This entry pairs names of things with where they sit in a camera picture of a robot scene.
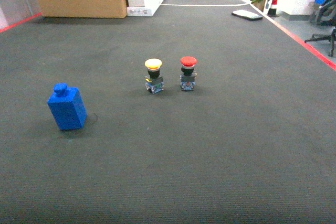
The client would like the blue block part with knob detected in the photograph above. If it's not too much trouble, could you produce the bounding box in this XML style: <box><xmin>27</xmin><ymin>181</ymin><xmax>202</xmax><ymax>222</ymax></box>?
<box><xmin>47</xmin><ymin>83</ymin><xmax>87</xmax><ymax>130</ymax></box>

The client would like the yellow mushroom push button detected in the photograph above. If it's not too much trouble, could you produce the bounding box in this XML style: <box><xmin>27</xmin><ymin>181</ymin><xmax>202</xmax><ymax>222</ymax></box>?
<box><xmin>144</xmin><ymin>58</ymin><xmax>164</xmax><ymax>94</ymax></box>

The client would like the red mushroom push button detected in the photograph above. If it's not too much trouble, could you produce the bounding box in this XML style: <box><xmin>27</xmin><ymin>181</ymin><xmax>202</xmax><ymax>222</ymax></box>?
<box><xmin>180</xmin><ymin>56</ymin><xmax>197</xmax><ymax>91</ymax></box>

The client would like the white flat box stack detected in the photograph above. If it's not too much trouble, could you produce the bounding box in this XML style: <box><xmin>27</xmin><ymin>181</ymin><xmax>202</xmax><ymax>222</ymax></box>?
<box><xmin>127</xmin><ymin>0</ymin><xmax>164</xmax><ymax>17</ymax></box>

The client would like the black flat tablet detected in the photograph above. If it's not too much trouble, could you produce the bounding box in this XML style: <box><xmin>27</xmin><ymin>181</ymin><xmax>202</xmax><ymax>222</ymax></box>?
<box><xmin>232</xmin><ymin>9</ymin><xmax>263</xmax><ymax>21</ymax></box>

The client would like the red white traffic cone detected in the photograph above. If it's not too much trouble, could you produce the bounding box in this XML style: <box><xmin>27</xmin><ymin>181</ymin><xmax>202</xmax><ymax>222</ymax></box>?
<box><xmin>267</xmin><ymin>0</ymin><xmax>278</xmax><ymax>17</ymax></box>

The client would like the black office chair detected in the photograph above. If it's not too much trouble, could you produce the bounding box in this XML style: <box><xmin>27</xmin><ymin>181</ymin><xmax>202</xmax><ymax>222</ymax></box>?
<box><xmin>304</xmin><ymin>0</ymin><xmax>335</xmax><ymax>57</ymax></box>

